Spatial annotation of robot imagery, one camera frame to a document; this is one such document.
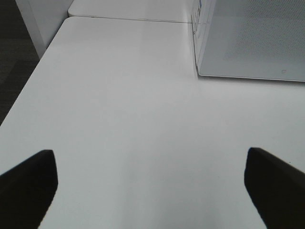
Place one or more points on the white microwave door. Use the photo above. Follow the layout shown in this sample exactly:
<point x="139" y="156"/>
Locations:
<point x="255" y="40"/>

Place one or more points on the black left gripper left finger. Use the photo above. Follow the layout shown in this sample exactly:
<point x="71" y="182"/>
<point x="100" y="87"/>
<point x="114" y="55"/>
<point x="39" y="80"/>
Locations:
<point x="27" y="191"/>

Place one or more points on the white microwave oven body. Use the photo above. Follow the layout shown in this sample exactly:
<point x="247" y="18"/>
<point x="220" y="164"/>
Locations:
<point x="196" y="35"/>

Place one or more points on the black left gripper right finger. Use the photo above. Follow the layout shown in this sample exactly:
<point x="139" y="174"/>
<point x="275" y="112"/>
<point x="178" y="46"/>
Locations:
<point x="276" y="189"/>

